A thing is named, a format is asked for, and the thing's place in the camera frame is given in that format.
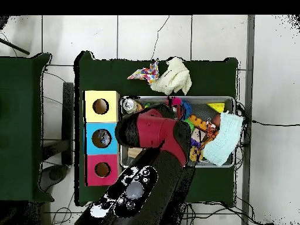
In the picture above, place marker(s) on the shallow clear mesh bin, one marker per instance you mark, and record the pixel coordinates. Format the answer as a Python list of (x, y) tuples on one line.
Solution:
[(199, 105)]

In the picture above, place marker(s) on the flat wooden block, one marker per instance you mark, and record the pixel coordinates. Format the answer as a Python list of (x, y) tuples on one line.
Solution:
[(133, 152)]

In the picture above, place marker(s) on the cream knitted cloth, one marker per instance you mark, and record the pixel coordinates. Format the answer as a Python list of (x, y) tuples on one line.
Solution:
[(173, 77)]

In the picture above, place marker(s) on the black panel stand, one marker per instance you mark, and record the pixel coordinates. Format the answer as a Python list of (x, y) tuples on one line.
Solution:
[(68, 122)]

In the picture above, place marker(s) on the crushed silver drink can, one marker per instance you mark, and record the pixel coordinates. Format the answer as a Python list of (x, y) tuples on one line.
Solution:
[(129, 105)]

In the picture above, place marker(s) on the wooden box with three holes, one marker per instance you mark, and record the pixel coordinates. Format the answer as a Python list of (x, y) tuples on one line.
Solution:
[(91, 140)]

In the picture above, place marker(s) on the colourful patterned cloth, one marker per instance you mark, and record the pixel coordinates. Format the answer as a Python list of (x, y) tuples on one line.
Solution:
[(149, 74)]

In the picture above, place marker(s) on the dark green table cloth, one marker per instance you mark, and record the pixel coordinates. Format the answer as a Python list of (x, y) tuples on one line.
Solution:
[(23, 117), (211, 70)]

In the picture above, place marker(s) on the mint green knitted cloth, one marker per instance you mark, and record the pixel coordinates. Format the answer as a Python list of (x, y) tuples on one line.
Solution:
[(225, 138)]

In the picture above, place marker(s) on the orange ball with cream dots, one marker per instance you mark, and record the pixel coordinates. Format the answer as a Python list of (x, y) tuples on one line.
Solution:
[(138, 108)]

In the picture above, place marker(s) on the grey stand base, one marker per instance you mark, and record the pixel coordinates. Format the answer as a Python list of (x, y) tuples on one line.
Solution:
[(57, 174)]

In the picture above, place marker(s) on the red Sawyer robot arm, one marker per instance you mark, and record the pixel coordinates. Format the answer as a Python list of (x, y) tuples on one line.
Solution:
[(159, 131)]

